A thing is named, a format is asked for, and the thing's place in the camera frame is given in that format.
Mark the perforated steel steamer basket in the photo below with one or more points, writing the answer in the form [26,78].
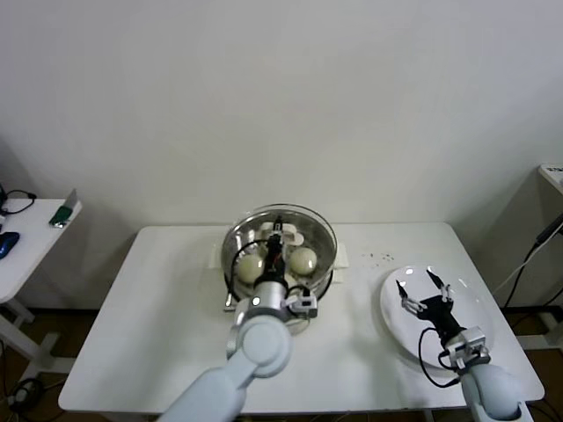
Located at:
[344,257]

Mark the blue computer mouse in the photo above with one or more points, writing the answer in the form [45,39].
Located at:
[9,244]

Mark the white wall shelf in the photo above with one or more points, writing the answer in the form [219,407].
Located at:
[35,246]

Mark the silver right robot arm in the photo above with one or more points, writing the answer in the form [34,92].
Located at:
[492,391]

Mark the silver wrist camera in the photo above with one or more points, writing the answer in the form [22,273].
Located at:
[468,347]
[303,303]

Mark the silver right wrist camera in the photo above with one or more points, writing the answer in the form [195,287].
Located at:
[468,347]

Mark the white round plate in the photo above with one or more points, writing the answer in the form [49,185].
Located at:
[470,307]

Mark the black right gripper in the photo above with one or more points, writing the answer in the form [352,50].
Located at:
[440,314]

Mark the white cabinet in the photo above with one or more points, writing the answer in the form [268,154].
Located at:
[555,180]

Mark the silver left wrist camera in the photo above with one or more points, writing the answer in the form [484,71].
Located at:
[303,303]

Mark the scattered dark crumbs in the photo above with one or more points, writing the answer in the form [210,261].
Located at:
[378,257]

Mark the cream electric cooker pot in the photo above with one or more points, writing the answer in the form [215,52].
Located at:
[308,324]

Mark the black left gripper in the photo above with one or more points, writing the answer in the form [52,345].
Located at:
[275,264]

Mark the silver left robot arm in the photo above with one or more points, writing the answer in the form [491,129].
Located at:
[259,343]

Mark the green and white package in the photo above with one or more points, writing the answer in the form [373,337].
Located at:
[66,213]

